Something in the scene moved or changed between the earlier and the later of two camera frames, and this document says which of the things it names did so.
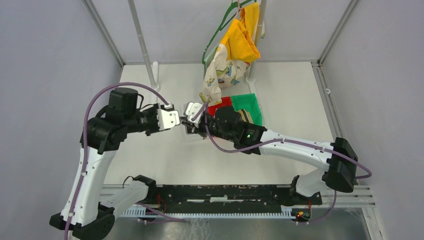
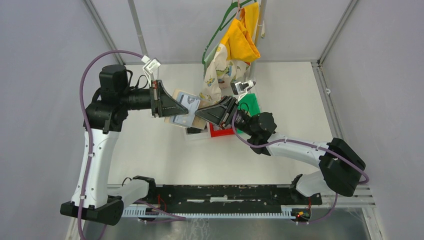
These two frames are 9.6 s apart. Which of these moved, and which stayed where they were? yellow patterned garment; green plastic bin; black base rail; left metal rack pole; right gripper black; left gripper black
Moved: left gripper black; right gripper black
Stayed: yellow patterned garment; left metal rack pole; green plastic bin; black base rail
